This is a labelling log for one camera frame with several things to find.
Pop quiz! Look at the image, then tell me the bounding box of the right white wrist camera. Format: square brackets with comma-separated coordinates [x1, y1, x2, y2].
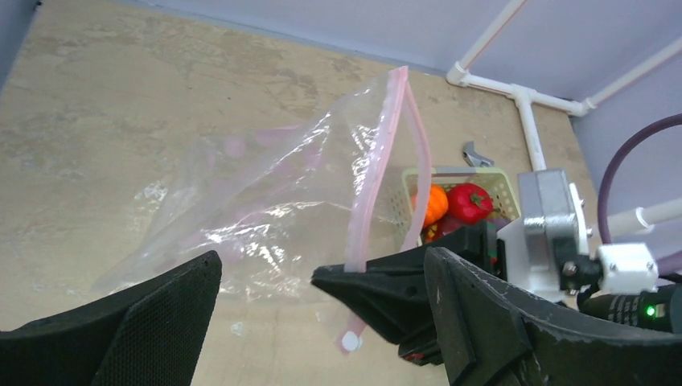
[497, 169, 659, 302]

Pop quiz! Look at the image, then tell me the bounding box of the green plastic basket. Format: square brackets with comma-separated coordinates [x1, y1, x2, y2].
[379, 166, 520, 252]

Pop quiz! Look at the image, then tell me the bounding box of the white pvc pipe frame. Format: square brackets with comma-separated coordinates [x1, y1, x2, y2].
[446, 1, 681, 236]

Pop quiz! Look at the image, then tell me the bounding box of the orange toy pumpkin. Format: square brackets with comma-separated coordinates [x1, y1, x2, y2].
[422, 184, 449, 228]

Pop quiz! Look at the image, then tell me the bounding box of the red toy tomato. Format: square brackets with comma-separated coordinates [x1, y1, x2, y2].
[446, 183, 495, 224]

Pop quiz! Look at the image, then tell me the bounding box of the clear zip top bag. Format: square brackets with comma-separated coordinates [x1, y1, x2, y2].
[90, 66, 433, 355]

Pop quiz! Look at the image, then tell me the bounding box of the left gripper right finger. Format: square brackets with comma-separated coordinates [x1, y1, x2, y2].
[424, 248, 681, 385]

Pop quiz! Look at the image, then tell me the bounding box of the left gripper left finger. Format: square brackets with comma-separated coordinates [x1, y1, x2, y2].
[1, 251, 222, 385]

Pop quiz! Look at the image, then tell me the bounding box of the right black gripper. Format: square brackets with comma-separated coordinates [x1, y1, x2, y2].
[310, 221, 503, 366]

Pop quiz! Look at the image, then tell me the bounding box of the dark red toy apple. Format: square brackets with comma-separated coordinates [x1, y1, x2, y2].
[421, 215, 466, 244]

